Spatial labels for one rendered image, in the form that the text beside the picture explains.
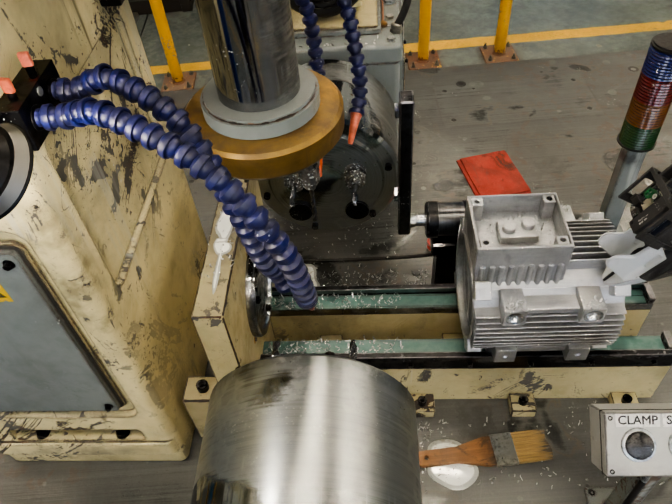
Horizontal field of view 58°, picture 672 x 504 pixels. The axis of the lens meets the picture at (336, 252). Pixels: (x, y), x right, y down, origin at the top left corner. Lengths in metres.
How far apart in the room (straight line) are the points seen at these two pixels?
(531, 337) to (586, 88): 0.99
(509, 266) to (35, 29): 0.59
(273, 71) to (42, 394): 0.53
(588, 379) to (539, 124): 0.75
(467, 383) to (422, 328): 0.12
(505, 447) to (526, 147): 0.76
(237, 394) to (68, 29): 0.41
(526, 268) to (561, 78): 1.02
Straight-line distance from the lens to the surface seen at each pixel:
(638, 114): 1.14
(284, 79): 0.64
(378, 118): 1.02
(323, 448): 0.61
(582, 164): 1.50
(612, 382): 1.06
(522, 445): 1.02
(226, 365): 0.82
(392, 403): 0.68
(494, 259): 0.80
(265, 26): 0.61
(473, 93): 1.68
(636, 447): 0.76
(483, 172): 1.42
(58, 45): 0.68
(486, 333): 0.85
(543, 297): 0.85
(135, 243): 0.81
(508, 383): 1.02
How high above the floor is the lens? 1.72
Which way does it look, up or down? 47 degrees down
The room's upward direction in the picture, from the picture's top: 6 degrees counter-clockwise
